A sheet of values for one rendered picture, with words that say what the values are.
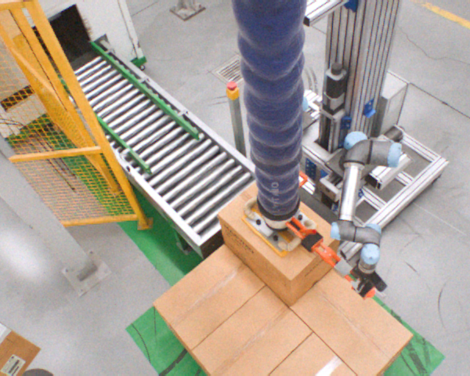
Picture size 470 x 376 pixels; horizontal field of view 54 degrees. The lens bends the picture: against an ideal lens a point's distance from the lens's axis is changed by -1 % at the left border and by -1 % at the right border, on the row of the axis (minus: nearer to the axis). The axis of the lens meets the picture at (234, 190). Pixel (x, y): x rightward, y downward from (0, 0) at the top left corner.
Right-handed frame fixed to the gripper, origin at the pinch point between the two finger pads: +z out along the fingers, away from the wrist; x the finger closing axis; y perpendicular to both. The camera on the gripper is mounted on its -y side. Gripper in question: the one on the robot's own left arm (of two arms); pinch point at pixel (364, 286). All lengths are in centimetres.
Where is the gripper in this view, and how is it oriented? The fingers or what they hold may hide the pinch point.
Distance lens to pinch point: 238.4
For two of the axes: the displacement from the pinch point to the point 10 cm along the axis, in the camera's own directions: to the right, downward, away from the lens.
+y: -6.4, -5.9, 4.8
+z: 1.0, 5.6, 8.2
